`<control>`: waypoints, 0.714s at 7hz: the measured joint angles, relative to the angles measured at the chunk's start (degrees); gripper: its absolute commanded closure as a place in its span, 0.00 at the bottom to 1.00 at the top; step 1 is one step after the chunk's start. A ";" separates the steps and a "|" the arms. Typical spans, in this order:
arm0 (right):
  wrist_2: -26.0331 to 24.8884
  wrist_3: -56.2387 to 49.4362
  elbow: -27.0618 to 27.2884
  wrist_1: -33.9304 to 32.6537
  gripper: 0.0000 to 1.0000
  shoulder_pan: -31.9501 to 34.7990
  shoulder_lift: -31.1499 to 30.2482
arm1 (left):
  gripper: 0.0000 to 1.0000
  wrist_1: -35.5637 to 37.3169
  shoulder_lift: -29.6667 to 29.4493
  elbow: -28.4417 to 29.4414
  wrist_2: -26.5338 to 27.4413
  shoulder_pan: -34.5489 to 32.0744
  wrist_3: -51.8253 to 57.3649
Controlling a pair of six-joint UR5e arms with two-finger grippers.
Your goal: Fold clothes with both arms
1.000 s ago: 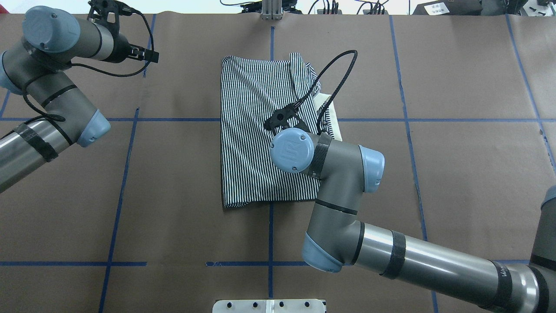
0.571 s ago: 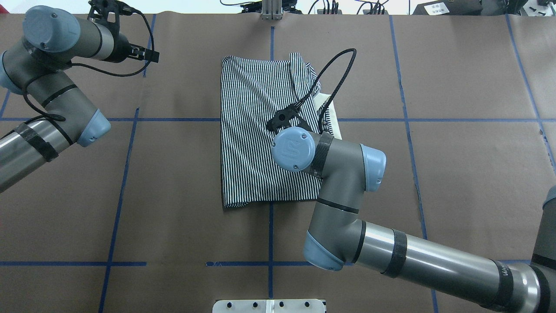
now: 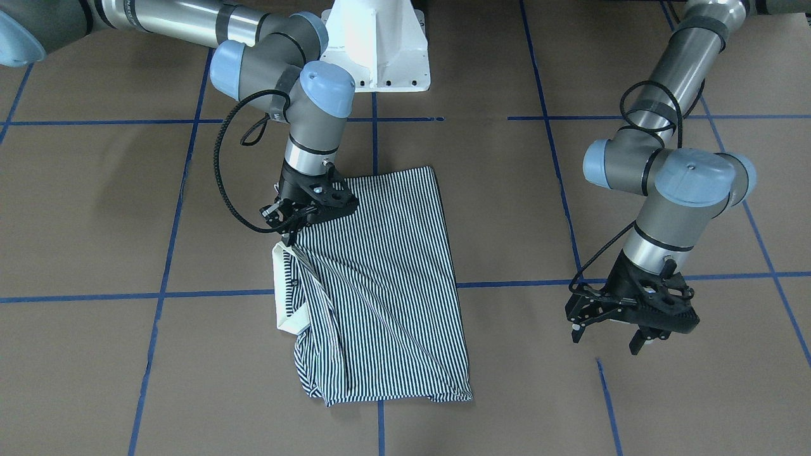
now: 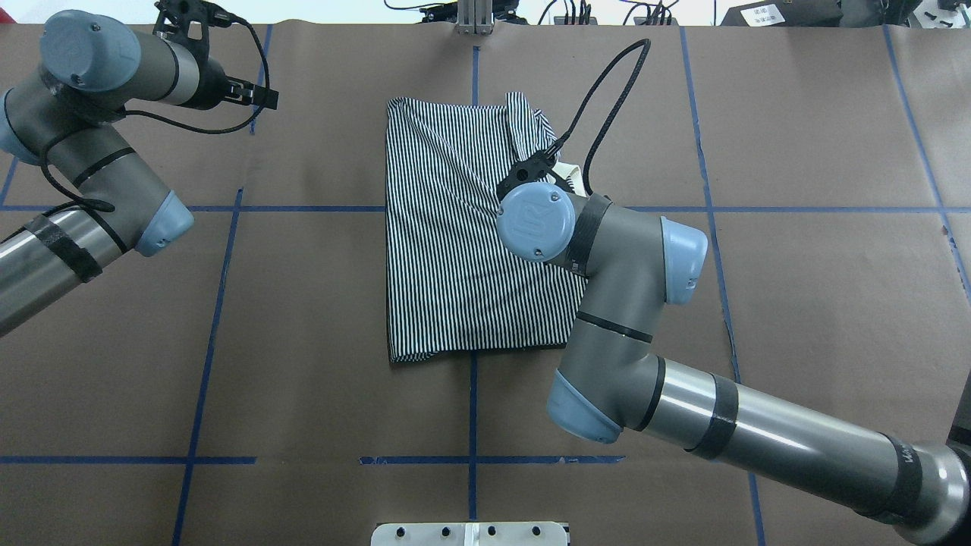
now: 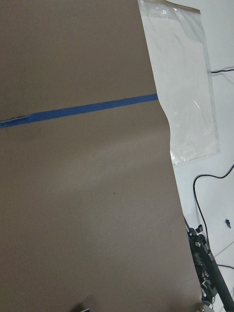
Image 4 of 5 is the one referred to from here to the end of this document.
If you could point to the white camera post with base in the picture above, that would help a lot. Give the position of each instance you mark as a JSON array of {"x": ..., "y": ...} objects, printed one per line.
[{"x": 472, "y": 533}]

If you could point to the blue white striped polo shirt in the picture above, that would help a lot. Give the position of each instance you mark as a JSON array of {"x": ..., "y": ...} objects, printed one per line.
[{"x": 452, "y": 284}]

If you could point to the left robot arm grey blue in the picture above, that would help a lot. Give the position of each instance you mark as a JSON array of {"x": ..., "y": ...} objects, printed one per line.
[{"x": 62, "y": 118}]

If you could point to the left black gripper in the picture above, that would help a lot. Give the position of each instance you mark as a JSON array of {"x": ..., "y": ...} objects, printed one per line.
[{"x": 213, "y": 84}]

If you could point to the aluminium frame post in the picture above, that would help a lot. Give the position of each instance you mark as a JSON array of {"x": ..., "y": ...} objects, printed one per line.
[{"x": 475, "y": 17}]

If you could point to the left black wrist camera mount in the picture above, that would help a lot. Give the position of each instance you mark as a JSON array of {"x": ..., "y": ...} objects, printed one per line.
[{"x": 188, "y": 22}]

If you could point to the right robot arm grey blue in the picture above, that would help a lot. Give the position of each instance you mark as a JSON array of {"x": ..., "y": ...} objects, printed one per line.
[{"x": 818, "y": 351}]

